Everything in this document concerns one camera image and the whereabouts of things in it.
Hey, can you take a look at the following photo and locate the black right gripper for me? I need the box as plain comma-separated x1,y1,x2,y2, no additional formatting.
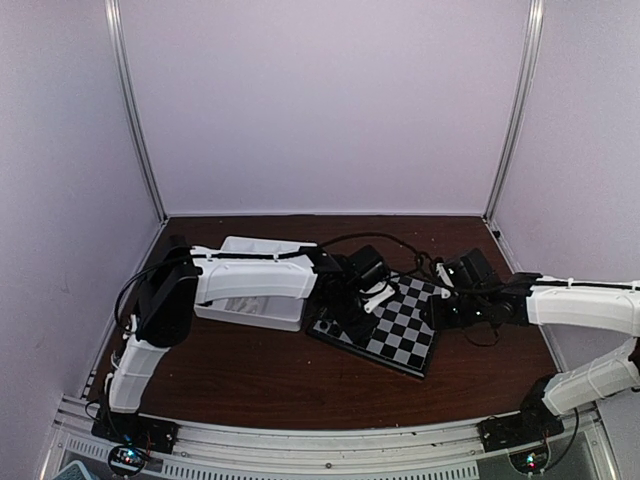
419,294,487,332

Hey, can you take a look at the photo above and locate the black silver chessboard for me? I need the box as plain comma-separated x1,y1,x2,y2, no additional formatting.
306,276,438,380

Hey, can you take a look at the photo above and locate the white compartment tray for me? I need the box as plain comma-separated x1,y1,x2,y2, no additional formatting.
191,236,318,332

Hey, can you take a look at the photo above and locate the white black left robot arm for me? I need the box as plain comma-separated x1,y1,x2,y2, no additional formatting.
103,236,395,444

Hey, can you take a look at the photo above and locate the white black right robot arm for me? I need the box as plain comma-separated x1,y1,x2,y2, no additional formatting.
423,248,639,442

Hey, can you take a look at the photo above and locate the white chess piece pile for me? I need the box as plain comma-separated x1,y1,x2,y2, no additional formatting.
225,297,266,315

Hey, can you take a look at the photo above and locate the right round circuit board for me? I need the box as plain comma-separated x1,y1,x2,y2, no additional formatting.
509,447,550,475

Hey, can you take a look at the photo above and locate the round circuit board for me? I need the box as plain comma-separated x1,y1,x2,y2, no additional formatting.
107,445,150,476
509,447,550,475

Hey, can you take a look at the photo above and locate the left round circuit board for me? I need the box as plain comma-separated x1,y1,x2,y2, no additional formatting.
107,445,150,476

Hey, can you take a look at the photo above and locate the blue plastic basket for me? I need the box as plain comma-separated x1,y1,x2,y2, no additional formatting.
53,461,99,480

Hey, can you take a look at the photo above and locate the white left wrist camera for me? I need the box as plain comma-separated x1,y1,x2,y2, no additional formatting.
360,281,396,314

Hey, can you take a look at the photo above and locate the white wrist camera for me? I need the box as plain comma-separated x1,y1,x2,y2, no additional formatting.
360,281,396,314
434,261,454,293

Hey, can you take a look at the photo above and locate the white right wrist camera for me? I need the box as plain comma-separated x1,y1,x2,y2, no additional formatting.
434,261,454,293

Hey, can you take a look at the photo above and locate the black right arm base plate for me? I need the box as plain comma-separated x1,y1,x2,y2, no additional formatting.
477,414,564,453

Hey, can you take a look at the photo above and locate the aluminium front rail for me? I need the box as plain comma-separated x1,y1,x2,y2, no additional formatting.
42,392,621,480

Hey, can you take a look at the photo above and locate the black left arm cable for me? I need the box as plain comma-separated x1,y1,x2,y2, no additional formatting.
114,232,426,331

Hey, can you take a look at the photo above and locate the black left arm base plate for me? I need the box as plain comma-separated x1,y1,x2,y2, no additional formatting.
91,414,179,454

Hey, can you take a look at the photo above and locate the right aluminium frame post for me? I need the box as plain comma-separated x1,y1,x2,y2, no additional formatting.
483,0,545,224

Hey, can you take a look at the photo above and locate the aluminium frame post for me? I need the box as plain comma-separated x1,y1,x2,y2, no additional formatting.
483,0,545,224
104,0,168,222

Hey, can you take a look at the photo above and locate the left aluminium frame post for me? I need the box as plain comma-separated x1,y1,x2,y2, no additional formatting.
104,0,168,222

